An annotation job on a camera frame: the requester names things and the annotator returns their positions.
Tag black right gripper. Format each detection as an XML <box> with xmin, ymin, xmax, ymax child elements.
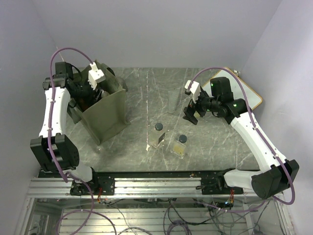
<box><xmin>182</xmin><ymin>89</ymin><xmax>220</xmax><ymax>124</ymax></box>

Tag yellow-green lotion bottle white cap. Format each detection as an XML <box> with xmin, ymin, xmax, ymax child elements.
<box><xmin>101</xmin><ymin>91</ymin><xmax>110</xmax><ymax>98</ymax></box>

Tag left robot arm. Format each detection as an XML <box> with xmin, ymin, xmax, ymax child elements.
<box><xmin>30</xmin><ymin>62</ymin><xmax>105</xmax><ymax>194</ymax></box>

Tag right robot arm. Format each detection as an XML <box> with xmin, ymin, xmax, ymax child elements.
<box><xmin>183</xmin><ymin>77</ymin><xmax>299</xmax><ymax>199</ymax></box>

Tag green canvas bag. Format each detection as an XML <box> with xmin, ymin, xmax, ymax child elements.
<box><xmin>67</xmin><ymin>60</ymin><xmax>130</xmax><ymax>145</ymax></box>

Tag grey squeeze tube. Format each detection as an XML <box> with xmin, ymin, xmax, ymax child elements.
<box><xmin>167</xmin><ymin>88</ymin><xmax>180</xmax><ymax>114</ymax></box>

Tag clear square bottle yellow contents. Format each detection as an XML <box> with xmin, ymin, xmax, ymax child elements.
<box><xmin>170</xmin><ymin>134</ymin><xmax>188</xmax><ymax>159</ymax></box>

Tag clear square bottle black label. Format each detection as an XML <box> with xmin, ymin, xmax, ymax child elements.
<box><xmin>149</xmin><ymin>122</ymin><xmax>166</xmax><ymax>148</ymax></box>

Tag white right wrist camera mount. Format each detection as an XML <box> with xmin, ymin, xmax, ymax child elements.
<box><xmin>184</xmin><ymin>80</ymin><xmax>201</xmax><ymax>103</ymax></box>

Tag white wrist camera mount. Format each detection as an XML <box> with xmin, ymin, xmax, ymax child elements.
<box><xmin>88</xmin><ymin>62</ymin><xmax>106</xmax><ymax>90</ymax></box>
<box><xmin>184</xmin><ymin>80</ymin><xmax>201</xmax><ymax>103</ymax></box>

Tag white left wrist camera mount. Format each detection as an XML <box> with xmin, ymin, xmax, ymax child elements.
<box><xmin>88</xmin><ymin>62</ymin><xmax>106</xmax><ymax>90</ymax></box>

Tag aluminium rail frame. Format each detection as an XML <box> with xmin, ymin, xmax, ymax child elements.
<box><xmin>26</xmin><ymin>170</ymin><xmax>257</xmax><ymax>199</ymax></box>

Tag loose cables under table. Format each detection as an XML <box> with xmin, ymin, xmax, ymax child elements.
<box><xmin>97</xmin><ymin>190</ymin><xmax>269</xmax><ymax>235</ymax></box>

